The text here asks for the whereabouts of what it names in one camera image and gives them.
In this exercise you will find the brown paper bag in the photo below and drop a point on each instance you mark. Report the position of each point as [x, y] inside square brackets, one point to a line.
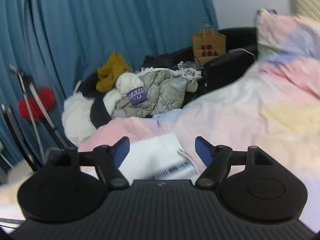
[208, 47]

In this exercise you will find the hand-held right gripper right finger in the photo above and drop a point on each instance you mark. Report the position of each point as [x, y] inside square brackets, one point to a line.
[203, 151]

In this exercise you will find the blue curtain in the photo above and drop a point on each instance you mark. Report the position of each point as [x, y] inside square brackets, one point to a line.
[100, 17]

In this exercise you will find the pastel pillow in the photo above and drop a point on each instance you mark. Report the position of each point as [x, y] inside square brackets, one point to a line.
[287, 37]

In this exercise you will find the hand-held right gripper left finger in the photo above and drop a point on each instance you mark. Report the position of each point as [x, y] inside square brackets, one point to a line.
[122, 150]

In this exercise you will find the beige ribbed headboard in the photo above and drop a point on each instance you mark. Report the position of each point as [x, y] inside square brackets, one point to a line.
[306, 0]

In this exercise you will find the white garment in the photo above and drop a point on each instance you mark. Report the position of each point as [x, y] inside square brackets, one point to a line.
[77, 120]

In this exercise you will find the mustard yellow cloth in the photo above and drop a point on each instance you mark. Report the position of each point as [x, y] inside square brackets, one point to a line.
[111, 73]

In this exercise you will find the white patterned cloth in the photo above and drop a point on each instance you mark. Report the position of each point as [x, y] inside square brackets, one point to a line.
[187, 71]

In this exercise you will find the black armchair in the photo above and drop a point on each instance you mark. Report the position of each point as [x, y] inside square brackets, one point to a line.
[225, 72]

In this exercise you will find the grey puffer jacket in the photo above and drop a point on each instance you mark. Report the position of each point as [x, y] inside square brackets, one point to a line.
[162, 92]

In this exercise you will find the red cloth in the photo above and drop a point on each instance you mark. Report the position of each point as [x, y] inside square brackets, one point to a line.
[37, 103]

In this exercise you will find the black cloth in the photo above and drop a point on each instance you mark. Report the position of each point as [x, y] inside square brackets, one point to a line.
[98, 111]

